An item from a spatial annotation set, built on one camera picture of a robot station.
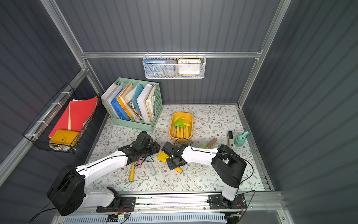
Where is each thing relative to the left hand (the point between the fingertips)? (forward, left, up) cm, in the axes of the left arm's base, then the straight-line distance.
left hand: (156, 146), depth 86 cm
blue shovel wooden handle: (+16, -11, -7) cm, 21 cm away
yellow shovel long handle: (+24, -20, -5) cm, 31 cm away
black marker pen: (+7, -49, -4) cm, 50 cm away
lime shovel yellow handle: (+23, -13, -5) cm, 27 cm away
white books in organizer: (+24, +7, +17) cm, 30 cm away
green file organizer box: (+33, +2, -1) cm, 33 cm away
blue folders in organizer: (+25, +27, +6) cm, 37 cm away
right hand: (-7, -11, -7) cm, 15 cm away
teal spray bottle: (+4, -53, 0) cm, 54 cm away
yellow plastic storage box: (+21, -16, -7) cm, 27 cm away
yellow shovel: (-4, -3, -7) cm, 9 cm away
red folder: (+8, +41, +22) cm, 47 cm away
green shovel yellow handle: (-16, +14, -8) cm, 23 cm away
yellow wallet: (-7, +40, +22) cm, 46 cm away
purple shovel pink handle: (-14, +6, +8) cm, 17 cm away
